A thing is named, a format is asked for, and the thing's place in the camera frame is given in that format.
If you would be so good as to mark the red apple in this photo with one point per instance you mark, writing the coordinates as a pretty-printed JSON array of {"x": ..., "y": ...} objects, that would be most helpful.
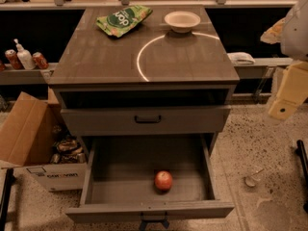
[{"x": 163, "y": 180}]

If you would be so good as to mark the right red soda can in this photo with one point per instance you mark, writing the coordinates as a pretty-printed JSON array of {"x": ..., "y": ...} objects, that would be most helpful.
[{"x": 40, "y": 60}]

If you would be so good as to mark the brown cardboard box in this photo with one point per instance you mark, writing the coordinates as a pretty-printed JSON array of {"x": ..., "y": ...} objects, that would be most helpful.
[{"x": 27, "y": 137}]

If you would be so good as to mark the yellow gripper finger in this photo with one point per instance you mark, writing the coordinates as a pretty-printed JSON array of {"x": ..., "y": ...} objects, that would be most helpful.
[
  {"x": 292, "y": 91},
  {"x": 273, "y": 34}
]

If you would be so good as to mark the black post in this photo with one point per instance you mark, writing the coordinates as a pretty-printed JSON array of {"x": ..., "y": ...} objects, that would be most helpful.
[
  {"x": 301, "y": 153},
  {"x": 5, "y": 198}
]

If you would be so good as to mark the grey drawer cabinet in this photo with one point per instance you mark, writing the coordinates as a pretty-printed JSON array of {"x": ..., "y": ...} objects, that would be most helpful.
[{"x": 151, "y": 66}]

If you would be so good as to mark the black drawer handle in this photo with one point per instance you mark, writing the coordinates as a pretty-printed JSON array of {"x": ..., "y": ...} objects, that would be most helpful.
[{"x": 147, "y": 119}]

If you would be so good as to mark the closed grey top drawer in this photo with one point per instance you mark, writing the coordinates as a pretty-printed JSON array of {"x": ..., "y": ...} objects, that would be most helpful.
[{"x": 117, "y": 121}]

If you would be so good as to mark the red soda can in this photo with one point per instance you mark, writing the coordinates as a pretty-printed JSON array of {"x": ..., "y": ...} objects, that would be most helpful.
[
  {"x": 40, "y": 60},
  {"x": 13, "y": 59}
]

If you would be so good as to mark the black post left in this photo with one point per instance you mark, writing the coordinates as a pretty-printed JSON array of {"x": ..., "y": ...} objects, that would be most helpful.
[{"x": 5, "y": 198}]

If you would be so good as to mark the green chip bag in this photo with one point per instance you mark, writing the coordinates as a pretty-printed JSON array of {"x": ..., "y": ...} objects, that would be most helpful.
[{"x": 120, "y": 23}]

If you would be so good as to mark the white paper bowl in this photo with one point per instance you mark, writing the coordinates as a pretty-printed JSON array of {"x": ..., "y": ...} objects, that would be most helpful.
[{"x": 181, "y": 21}]

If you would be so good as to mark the black post right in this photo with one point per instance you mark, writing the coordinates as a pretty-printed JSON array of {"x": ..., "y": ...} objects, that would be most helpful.
[{"x": 301, "y": 153}]

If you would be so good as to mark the white pump bottle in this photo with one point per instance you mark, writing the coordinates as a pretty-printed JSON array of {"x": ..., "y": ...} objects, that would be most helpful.
[{"x": 24, "y": 56}]

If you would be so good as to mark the left red soda can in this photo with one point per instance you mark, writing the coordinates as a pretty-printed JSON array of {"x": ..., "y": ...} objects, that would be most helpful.
[{"x": 13, "y": 59}]

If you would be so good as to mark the open grey middle drawer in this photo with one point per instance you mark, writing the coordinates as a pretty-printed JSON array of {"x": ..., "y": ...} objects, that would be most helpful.
[{"x": 119, "y": 182}]

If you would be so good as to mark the snack packets in box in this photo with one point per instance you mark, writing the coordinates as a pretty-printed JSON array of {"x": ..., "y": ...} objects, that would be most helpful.
[{"x": 67, "y": 151}]

